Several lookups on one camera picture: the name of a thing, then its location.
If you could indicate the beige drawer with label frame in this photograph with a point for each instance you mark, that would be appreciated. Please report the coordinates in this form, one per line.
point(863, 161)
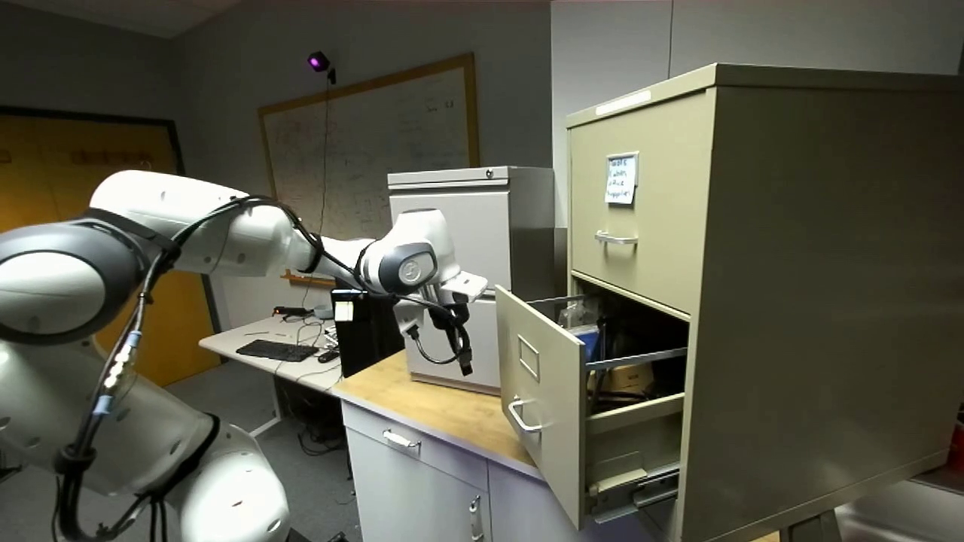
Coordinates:
point(545, 424)

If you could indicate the black keyboard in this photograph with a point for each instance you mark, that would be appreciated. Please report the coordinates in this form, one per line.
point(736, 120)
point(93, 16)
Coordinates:
point(277, 352)

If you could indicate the beige metal filing cabinet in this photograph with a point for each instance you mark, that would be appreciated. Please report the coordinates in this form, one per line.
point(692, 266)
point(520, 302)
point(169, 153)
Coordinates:
point(834, 302)

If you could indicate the yellow door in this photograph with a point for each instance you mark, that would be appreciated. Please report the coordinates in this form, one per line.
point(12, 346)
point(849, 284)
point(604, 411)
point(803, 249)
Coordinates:
point(41, 161)

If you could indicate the grey metal filing cabinet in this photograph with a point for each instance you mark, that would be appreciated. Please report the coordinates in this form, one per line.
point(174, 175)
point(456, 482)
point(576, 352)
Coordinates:
point(470, 230)

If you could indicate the brown paper files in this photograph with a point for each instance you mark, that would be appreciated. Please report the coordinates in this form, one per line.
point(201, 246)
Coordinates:
point(629, 380)

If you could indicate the white paper label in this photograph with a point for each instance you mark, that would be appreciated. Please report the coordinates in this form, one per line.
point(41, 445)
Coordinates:
point(621, 178)

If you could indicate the camera with purple light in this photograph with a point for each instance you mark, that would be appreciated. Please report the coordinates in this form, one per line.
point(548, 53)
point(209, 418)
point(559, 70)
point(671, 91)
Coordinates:
point(322, 66)

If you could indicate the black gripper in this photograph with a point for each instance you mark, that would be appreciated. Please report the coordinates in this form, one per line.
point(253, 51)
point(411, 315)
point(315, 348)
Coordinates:
point(450, 321)

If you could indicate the white office desk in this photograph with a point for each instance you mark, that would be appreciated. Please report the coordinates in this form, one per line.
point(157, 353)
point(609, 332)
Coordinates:
point(262, 367)

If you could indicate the wood framed whiteboard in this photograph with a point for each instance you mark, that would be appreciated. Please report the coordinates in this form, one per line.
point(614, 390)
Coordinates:
point(402, 141)

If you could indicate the black computer mouse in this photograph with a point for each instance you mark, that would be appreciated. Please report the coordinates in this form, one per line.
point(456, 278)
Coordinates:
point(326, 357)

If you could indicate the silver horizontal cabinet pull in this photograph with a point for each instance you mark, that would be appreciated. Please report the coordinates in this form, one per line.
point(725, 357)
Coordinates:
point(402, 442)

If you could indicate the black computer case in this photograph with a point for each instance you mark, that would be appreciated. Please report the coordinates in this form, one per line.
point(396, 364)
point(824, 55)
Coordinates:
point(367, 343)

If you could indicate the white base cabinet wood top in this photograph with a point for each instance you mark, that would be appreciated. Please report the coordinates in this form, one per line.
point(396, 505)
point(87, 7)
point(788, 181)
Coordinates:
point(422, 491)

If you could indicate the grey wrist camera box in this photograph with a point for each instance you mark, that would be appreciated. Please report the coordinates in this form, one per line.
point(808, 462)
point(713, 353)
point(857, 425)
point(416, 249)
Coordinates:
point(464, 284)

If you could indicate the metal label holder frame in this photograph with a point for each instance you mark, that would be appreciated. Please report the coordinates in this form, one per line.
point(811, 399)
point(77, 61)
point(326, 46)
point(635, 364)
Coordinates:
point(530, 357)

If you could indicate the beige drawer with paper label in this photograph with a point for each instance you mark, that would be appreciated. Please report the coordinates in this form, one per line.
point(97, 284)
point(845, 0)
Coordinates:
point(652, 271)

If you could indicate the silver vertical cabinet pull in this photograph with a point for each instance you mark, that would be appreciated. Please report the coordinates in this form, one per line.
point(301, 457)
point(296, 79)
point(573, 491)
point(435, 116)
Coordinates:
point(478, 519)

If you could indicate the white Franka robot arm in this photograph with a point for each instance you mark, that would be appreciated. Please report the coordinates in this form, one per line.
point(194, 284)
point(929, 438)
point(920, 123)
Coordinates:
point(61, 280)

